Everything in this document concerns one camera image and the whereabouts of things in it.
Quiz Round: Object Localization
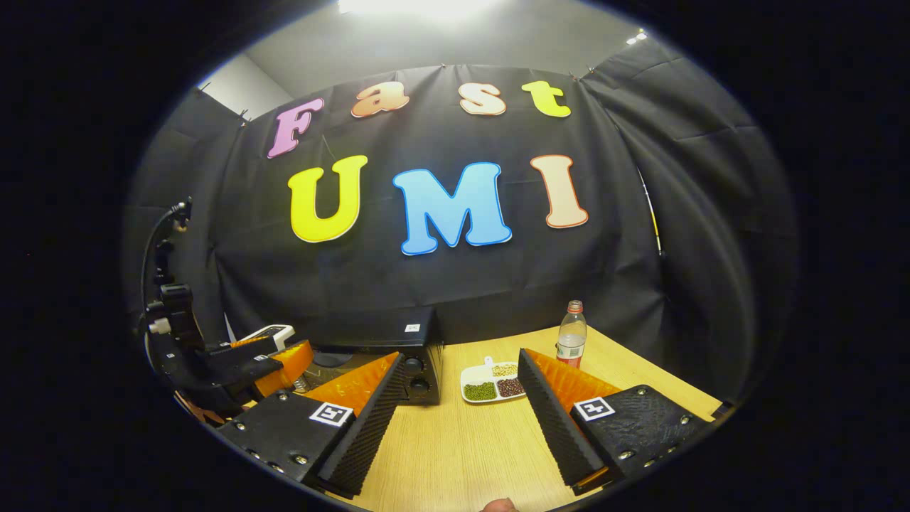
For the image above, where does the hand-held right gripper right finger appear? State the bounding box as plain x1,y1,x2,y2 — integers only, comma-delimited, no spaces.
517,348,713,497

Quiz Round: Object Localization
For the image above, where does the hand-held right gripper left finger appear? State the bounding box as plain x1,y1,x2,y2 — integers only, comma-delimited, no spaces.
215,351,408,498

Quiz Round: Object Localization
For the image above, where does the black electric oven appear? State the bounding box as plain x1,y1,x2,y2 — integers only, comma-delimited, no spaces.
311,306,446,407

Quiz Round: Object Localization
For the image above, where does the white toaster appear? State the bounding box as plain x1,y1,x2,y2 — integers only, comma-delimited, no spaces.
238,324,296,351

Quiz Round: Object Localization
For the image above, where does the white divided dish of beans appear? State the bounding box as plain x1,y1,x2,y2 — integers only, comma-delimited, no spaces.
459,356,529,405

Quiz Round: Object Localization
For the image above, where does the clear bottle with red label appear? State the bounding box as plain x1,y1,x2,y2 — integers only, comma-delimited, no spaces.
555,299,589,370

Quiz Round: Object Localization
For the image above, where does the large ceiling light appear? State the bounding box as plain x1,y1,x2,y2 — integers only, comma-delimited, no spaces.
337,0,500,19

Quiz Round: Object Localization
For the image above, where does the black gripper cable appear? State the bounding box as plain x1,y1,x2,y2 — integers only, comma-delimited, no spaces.
139,198,195,335

